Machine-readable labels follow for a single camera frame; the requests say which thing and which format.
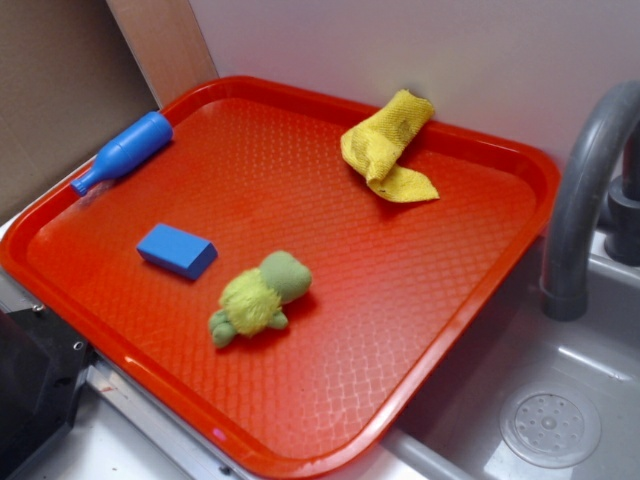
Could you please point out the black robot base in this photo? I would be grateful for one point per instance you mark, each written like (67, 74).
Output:
(43, 368)

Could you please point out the yellow cloth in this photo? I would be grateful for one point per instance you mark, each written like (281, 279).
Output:
(373, 147)

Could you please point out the red plastic tray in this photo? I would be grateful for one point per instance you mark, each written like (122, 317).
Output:
(255, 167)

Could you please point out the green plush turtle toy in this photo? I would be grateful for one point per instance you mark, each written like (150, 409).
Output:
(253, 301)

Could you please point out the blue rectangular block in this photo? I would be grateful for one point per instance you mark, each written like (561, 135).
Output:
(177, 251)

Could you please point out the blue toy bottle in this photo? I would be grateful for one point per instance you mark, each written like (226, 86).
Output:
(126, 151)

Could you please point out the grey curved faucet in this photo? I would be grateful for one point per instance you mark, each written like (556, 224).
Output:
(578, 205)

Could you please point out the grey toy sink basin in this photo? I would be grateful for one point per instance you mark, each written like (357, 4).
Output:
(450, 430)

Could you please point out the round sink drain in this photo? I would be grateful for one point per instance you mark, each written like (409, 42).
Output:
(550, 425)

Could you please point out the brown cardboard panel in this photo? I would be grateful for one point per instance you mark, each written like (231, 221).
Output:
(73, 73)

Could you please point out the dark faucet handle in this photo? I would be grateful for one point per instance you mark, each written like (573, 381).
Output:
(622, 139)

